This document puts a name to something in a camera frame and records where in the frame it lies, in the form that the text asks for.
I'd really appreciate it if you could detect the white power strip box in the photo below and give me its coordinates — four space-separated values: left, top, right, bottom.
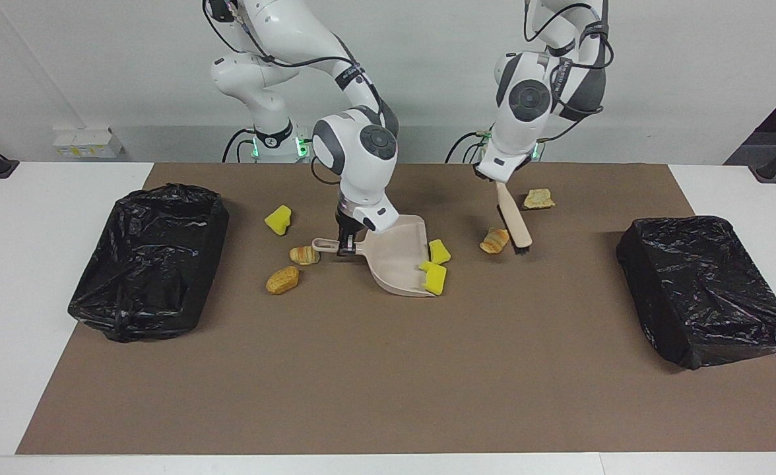
53 127 125 159

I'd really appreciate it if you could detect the beige plastic dustpan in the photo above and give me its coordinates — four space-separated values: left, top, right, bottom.
312 214 438 298

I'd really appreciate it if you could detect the beige brush with black bristles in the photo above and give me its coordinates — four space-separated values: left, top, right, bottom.
496 181 533 255

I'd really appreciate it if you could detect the brown toy bread roll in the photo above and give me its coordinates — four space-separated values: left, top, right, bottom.
266 266 300 295

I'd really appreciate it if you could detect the bin lined with black bag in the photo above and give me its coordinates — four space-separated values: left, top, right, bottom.
68 183 230 342
616 215 776 370

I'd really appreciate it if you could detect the black right base cable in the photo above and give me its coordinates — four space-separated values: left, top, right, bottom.
222 129 257 164

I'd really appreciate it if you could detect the brown table mat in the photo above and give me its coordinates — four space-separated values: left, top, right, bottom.
15 163 776 456

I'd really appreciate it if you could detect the black left base cable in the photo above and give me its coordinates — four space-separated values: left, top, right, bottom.
445 129 491 164

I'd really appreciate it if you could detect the black base cable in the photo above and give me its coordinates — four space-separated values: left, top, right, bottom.
445 129 491 164
222 129 257 164

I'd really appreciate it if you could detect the large yellow sponge piece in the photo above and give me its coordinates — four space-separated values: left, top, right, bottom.
418 261 447 296

